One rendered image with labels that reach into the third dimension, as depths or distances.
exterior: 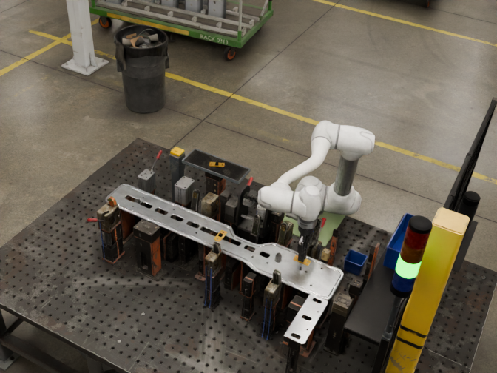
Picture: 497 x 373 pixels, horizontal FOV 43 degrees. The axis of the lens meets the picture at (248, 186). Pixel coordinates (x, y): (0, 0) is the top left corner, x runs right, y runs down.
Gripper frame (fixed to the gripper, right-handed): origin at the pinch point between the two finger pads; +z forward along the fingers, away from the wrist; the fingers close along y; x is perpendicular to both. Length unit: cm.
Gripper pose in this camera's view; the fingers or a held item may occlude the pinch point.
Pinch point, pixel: (302, 254)
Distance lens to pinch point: 309.1
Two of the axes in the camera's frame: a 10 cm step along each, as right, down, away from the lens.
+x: 8.8, 3.3, -3.4
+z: -0.5, 7.7, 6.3
